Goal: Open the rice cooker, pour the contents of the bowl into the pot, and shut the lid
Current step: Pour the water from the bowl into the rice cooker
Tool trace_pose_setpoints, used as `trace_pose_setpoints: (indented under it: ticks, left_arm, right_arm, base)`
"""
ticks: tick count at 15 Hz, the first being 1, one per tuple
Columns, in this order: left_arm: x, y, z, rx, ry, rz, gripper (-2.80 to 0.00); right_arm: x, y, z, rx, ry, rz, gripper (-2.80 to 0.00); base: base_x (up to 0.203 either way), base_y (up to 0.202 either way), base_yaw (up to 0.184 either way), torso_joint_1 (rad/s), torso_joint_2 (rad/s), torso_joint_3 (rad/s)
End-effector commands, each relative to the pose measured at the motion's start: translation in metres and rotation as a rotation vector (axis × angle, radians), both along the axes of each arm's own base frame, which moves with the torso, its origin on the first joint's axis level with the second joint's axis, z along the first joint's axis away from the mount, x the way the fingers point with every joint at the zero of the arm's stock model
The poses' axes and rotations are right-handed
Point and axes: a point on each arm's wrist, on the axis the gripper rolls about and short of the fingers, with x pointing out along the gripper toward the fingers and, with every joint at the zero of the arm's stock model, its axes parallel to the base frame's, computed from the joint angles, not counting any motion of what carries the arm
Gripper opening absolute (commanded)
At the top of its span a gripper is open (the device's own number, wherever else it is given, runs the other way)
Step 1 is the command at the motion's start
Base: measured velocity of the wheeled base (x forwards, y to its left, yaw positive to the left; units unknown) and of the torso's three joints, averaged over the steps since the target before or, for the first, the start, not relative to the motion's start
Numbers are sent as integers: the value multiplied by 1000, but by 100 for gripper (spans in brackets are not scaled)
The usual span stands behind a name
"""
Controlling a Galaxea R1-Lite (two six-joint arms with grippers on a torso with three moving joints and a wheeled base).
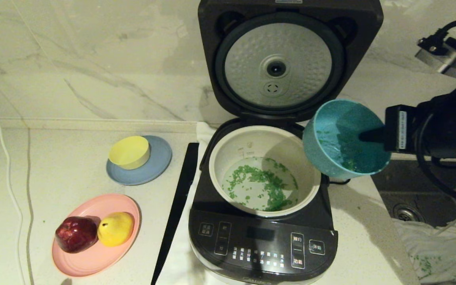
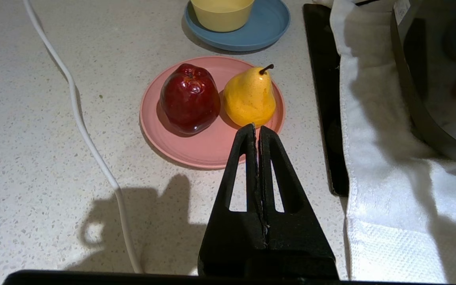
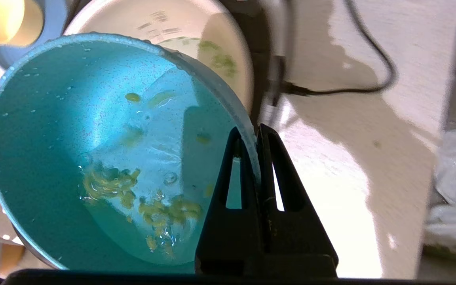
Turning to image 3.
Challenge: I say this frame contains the green rice grains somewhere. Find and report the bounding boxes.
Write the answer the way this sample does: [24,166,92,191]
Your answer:
[81,39,237,257]

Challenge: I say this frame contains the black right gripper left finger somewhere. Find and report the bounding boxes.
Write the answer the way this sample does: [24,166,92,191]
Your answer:
[195,127,266,277]

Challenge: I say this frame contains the teal bowl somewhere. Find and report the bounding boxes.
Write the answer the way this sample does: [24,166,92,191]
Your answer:
[0,34,262,274]

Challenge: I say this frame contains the white inner pot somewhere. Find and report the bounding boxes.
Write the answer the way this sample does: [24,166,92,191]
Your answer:
[64,0,255,114]

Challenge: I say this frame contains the black power cord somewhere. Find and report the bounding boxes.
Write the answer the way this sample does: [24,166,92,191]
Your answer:
[279,0,397,96]

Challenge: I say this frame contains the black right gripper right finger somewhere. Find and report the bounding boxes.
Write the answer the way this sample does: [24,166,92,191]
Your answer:
[256,123,339,277]

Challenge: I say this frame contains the blue plate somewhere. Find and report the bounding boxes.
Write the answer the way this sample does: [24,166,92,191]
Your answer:
[0,0,68,70]

